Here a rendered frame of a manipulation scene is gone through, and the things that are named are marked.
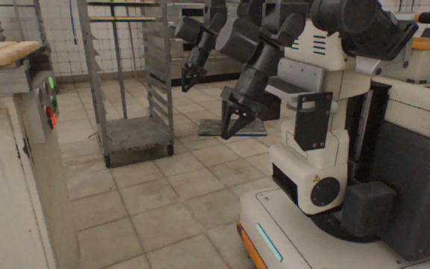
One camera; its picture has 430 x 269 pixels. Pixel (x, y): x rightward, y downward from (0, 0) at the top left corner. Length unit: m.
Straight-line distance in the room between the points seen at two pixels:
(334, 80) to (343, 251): 0.57
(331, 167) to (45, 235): 0.82
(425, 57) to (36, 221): 1.14
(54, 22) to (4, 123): 4.31
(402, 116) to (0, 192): 1.09
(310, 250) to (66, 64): 4.57
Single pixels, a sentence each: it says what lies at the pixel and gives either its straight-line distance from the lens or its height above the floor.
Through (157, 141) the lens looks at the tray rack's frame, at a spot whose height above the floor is 0.15.
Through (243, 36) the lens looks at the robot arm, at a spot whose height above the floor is 0.97.
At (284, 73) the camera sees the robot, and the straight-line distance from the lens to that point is 0.98.
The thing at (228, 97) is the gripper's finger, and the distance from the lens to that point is 0.61.
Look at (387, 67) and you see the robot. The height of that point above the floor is 0.90.
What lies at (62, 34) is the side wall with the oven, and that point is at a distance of 5.11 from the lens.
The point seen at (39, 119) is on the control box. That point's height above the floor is 0.76.
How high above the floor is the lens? 1.01
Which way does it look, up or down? 22 degrees down
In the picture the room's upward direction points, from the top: straight up
